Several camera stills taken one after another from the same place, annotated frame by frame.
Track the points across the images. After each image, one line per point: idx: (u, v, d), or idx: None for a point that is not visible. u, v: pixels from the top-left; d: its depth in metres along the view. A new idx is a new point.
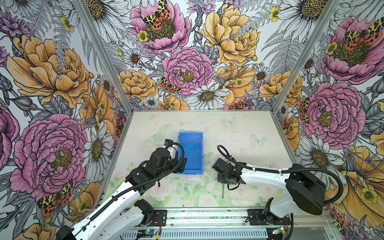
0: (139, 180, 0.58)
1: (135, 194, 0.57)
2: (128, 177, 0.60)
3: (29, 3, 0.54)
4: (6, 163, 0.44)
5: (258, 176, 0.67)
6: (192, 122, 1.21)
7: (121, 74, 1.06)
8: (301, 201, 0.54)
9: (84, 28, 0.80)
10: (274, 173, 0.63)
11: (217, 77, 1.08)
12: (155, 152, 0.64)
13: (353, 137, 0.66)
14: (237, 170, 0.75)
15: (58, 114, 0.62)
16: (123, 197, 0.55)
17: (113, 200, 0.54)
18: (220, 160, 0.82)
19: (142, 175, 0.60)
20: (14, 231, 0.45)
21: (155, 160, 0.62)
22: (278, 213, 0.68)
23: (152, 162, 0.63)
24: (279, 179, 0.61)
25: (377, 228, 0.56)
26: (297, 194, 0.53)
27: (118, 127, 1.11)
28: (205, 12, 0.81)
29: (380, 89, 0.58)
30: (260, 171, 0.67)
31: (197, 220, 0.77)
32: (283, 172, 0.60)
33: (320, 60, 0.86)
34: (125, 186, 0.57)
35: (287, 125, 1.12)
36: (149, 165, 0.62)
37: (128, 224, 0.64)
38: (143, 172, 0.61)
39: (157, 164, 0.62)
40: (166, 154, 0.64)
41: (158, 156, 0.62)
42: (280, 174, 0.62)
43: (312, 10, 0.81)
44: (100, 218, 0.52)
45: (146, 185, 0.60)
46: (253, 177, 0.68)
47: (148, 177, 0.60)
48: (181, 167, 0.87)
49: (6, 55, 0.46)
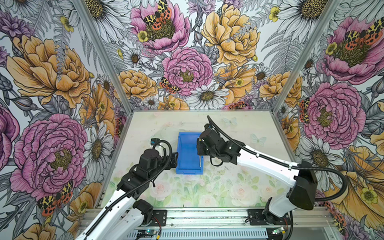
0: (132, 185, 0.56)
1: (130, 200, 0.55)
2: (119, 184, 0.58)
3: (29, 3, 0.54)
4: (6, 163, 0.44)
5: (259, 163, 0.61)
6: (192, 123, 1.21)
7: (121, 74, 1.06)
8: (297, 198, 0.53)
9: (84, 28, 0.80)
10: (282, 166, 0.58)
11: (217, 77, 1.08)
12: (142, 155, 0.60)
13: (353, 137, 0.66)
14: (233, 148, 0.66)
15: (58, 114, 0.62)
16: (118, 206, 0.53)
17: (107, 211, 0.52)
18: (213, 132, 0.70)
19: (134, 179, 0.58)
20: (14, 231, 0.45)
21: (145, 163, 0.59)
22: (276, 212, 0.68)
23: (142, 165, 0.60)
24: (286, 173, 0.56)
25: (377, 228, 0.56)
26: (300, 191, 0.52)
27: (118, 127, 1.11)
28: (205, 12, 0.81)
29: (380, 89, 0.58)
30: (264, 160, 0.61)
31: (197, 220, 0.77)
32: (293, 168, 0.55)
33: (320, 60, 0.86)
34: (118, 194, 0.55)
35: (287, 125, 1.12)
36: (139, 169, 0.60)
37: (130, 228, 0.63)
38: (134, 176, 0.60)
39: (148, 167, 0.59)
40: (155, 155, 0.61)
41: (147, 159, 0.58)
42: (288, 169, 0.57)
43: (312, 9, 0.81)
44: (98, 229, 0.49)
45: (140, 189, 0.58)
46: (253, 163, 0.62)
47: (141, 180, 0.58)
48: (174, 163, 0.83)
49: (6, 55, 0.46)
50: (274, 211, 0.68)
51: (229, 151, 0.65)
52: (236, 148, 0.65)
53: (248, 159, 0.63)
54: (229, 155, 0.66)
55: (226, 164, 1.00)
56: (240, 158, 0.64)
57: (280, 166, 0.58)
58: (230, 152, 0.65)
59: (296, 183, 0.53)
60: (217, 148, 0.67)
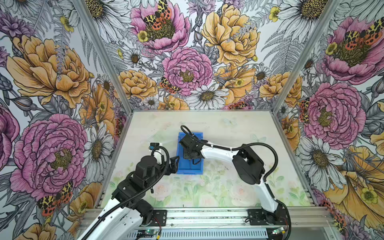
0: (128, 194, 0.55)
1: (124, 210, 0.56)
2: (115, 192, 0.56)
3: (29, 3, 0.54)
4: (5, 163, 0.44)
5: (213, 151, 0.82)
6: (192, 122, 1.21)
7: (121, 74, 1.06)
8: (243, 173, 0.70)
9: (84, 28, 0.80)
10: (226, 150, 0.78)
11: (217, 77, 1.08)
12: (138, 163, 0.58)
13: (353, 137, 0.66)
14: (199, 146, 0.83)
15: (58, 114, 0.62)
16: (111, 216, 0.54)
17: (100, 221, 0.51)
18: (186, 136, 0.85)
19: (130, 188, 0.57)
20: (14, 231, 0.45)
21: (141, 172, 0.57)
22: (267, 208, 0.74)
23: (138, 173, 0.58)
24: (229, 155, 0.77)
25: (377, 228, 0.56)
26: (240, 167, 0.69)
27: (118, 127, 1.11)
28: (205, 12, 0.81)
29: (380, 89, 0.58)
30: (217, 148, 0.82)
31: (197, 220, 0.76)
32: (233, 149, 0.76)
33: (320, 60, 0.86)
34: (113, 204, 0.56)
35: (287, 125, 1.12)
36: (135, 177, 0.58)
37: (129, 230, 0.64)
38: (130, 185, 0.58)
39: (144, 175, 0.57)
40: (153, 163, 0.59)
41: (144, 167, 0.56)
42: (230, 151, 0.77)
43: (312, 10, 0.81)
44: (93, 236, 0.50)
45: (135, 199, 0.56)
46: (210, 152, 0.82)
47: (138, 190, 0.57)
48: (174, 168, 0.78)
49: (6, 55, 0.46)
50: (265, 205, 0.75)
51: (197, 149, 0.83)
52: (201, 146, 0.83)
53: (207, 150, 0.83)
54: (197, 151, 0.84)
55: (226, 164, 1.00)
56: (203, 151, 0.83)
57: (226, 150, 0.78)
58: (198, 149, 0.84)
59: (235, 161, 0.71)
60: (190, 149, 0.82)
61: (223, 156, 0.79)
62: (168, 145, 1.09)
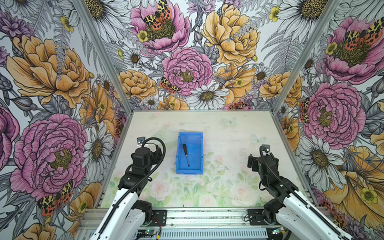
0: (132, 182, 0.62)
1: (134, 195, 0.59)
2: (120, 184, 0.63)
3: (29, 3, 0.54)
4: (6, 163, 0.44)
5: (306, 213, 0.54)
6: (192, 122, 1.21)
7: (121, 74, 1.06)
8: None
9: (84, 28, 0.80)
10: (332, 229, 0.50)
11: (217, 77, 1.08)
12: (135, 154, 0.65)
13: (353, 137, 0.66)
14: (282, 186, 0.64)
15: (58, 114, 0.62)
16: (124, 202, 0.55)
17: (115, 208, 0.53)
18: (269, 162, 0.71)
19: (133, 177, 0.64)
20: (14, 231, 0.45)
21: (140, 161, 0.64)
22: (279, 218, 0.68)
23: (136, 164, 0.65)
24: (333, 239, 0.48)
25: (377, 228, 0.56)
26: None
27: (118, 127, 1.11)
28: (205, 12, 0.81)
29: (380, 89, 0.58)
30: (312, 214, 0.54)
31: (197, 220, 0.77)
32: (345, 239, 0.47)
33: (320, 60, 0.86)
34: (122, 192, 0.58)
35: (287, 125, 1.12)
36: (134, 168, 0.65)
37: (135, 226, 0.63)
38: (132, 175, 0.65)
39: (142, 163, 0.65)
40: (147, 151, 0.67)
41: (141, 156, 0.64)
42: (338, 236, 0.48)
43: (312, 9, 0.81)
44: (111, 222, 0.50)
45: (141, 185, 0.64)
46: (297, 208, 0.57)
47: (139, 177, 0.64)
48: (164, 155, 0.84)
49: (6, 55, 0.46)
50: (283, 214, 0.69)
51: (278, 188, 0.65)
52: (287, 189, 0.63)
53: (296, 205, 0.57)
54: (278, 191, 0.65)
55: (226, 164, 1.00)
56: (287, 199, 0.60)
57: (330, 228, 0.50)
58: (280, 190, 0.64)
59: None
60: (267, 180, 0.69)
61: (315, 228, 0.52)
62: (168, 145, 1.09)
